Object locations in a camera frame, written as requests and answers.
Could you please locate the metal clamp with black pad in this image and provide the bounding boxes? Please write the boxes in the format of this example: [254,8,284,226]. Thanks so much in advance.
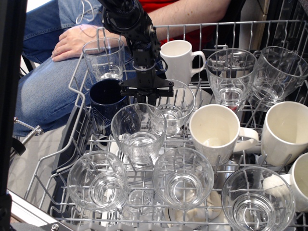
[10,117,44,161]

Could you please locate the white mug back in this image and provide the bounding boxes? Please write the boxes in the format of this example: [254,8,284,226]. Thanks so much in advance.
[160,40,206,85]

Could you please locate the person's bare forearm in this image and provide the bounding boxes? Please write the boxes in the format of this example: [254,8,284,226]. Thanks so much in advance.
[140,0,230,50]

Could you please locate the grey wire dishwasher rack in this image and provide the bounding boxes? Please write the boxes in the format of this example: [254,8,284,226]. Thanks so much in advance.
[24,19,308,231]

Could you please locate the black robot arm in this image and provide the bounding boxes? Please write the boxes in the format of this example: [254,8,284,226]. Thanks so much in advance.
[100,0,174,105]

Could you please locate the cream mug centre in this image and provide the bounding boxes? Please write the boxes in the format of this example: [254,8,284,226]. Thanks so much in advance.
[189,104,259,167]

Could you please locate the clear glass cup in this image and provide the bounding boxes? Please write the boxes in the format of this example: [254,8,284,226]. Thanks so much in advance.
[111,103,167,169]
[205,48,257,112]
[153,147,214,210]
[82,38,125,82]
[66,151,128,212]
[221,167,295,231]
[155,79,195,138]
[248,46,308,112]

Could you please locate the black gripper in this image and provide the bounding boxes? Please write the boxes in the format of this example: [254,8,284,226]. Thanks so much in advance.
[119,49,174,105]

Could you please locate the person's resting hand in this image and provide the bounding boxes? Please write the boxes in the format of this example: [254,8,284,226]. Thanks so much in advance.
[51,24,98,62]

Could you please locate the dark blue mug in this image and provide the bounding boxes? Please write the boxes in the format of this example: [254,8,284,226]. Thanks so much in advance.
[89,78,129,136]

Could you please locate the white thin cable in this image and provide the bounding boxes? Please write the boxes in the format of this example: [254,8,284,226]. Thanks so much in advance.
[76,0,97,38]

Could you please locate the cream mug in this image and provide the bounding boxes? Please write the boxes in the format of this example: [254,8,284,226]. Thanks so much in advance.
[189,104,259,167]
[261,101,308,166]
[282,153,308,212]

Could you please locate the black vertical frame post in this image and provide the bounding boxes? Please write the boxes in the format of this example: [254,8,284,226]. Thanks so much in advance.
[0,0,27,231]

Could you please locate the cream mug lower right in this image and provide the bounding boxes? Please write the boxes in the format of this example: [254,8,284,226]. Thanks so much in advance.
[282,153,308,212]

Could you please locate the small clear glass below rack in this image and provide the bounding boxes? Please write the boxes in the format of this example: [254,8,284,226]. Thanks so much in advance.
[122,189,154,220]

